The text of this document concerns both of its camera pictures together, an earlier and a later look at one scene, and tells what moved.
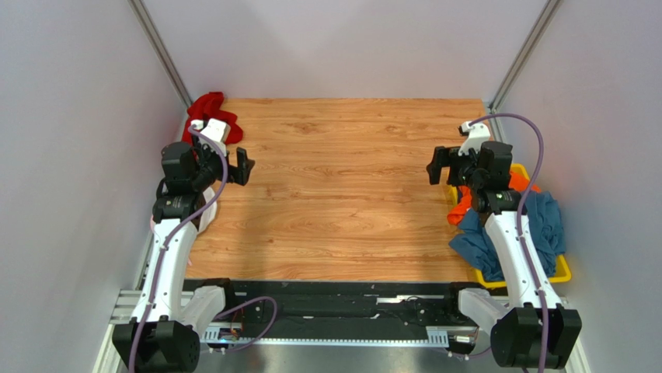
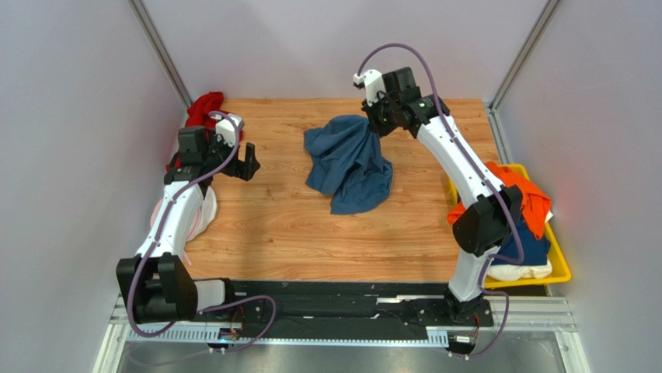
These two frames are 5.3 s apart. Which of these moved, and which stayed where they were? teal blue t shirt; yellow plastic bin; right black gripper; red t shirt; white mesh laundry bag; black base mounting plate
Moved: teal blue t shirt; right black gripper
Stayed: white mesh laundry bag; red t shirt; yellow plastic bin; black base mounting plate
